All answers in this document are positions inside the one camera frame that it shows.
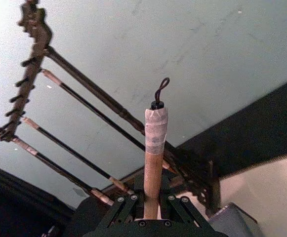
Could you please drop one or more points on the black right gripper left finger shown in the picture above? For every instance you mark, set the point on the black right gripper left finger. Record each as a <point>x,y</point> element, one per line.
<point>123,208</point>

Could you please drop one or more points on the wooden brush with taped end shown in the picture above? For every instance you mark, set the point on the wooden brush with taped end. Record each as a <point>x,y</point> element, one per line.
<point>153,158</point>

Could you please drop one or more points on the dark rack with bars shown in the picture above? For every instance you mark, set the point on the dark rack with bars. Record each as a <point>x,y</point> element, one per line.
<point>32,71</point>

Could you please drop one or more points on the pale grey squared box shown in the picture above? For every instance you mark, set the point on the pale grey squared box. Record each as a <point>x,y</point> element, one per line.
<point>229,219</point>

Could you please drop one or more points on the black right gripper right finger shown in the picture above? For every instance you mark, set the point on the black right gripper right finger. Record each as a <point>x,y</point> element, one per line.
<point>180,209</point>

